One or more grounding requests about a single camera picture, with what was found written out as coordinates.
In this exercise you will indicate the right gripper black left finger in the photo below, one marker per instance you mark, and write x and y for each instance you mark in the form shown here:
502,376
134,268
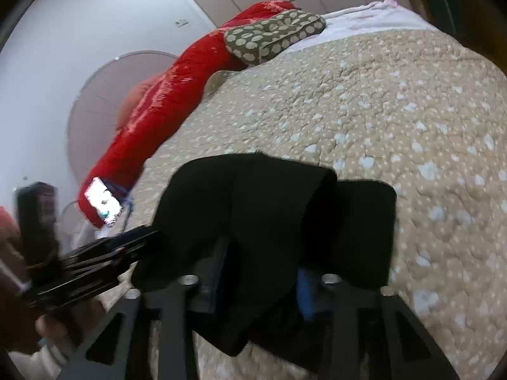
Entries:
149,333

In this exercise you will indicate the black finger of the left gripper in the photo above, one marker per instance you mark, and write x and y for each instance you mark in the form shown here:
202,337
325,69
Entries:
125,245

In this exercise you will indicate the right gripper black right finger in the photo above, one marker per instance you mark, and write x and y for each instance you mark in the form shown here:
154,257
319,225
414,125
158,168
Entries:
352,332

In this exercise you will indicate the black pants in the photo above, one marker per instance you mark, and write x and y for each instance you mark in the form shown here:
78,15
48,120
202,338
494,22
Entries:
278,226

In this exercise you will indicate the left forearm white sleeve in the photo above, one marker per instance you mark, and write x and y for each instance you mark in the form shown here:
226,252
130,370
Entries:
46,364

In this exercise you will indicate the left hand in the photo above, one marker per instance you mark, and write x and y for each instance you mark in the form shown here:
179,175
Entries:
59,324

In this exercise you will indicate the smartphone with lit screen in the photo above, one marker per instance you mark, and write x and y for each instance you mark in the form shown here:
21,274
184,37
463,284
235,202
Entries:
104,202

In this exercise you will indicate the round pink headboard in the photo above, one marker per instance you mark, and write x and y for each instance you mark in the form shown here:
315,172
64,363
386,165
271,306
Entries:
92,120

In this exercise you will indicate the pink pillow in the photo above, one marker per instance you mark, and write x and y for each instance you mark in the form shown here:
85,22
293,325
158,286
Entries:
132,99

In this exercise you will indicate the red blanket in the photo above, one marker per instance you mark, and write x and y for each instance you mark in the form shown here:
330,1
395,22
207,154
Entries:
167,104

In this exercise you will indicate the beige dotted quilt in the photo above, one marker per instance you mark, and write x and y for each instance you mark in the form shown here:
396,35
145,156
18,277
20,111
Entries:
412,108

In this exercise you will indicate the olive dotted pillow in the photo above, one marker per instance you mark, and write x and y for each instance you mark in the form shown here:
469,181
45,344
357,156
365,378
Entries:
261,41

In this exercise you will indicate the yellow green curtain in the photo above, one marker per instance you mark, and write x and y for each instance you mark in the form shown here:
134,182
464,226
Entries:
478,24

